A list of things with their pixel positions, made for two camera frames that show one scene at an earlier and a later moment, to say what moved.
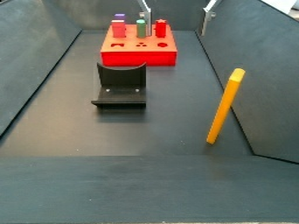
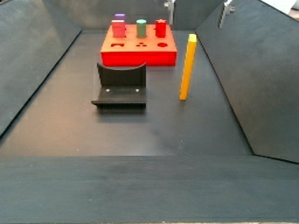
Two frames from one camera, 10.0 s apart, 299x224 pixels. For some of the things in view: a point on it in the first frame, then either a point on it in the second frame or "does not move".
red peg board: (153, 51) does not move
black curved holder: (121, 87) does not move
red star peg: (160, 28) does not move
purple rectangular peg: (119, 17) does not move
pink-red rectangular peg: (117, 28) does not move
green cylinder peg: (140, 28) does not move
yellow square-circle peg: (232, 87) to (187, 66)
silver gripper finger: (145, 15) to (169, 4)
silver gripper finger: (207, 16) to (227, 10)
